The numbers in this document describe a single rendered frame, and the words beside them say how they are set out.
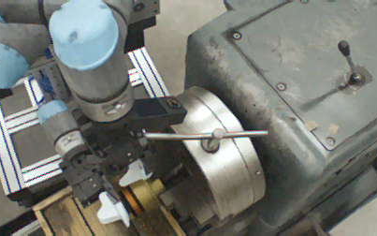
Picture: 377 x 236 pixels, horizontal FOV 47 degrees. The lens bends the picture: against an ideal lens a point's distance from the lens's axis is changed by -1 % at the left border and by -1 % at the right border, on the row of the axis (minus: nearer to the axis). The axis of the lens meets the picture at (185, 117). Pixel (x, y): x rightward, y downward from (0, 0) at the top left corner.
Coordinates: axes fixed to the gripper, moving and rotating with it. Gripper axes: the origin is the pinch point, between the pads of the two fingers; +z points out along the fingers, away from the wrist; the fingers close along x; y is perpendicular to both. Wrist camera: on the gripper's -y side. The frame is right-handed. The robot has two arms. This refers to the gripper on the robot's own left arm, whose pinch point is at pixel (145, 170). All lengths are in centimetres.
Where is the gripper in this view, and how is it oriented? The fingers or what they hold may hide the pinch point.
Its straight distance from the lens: 77.6
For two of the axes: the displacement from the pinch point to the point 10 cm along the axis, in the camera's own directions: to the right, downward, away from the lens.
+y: -8.3, 4.8, -2.9
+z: 0.9, 6.2, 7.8
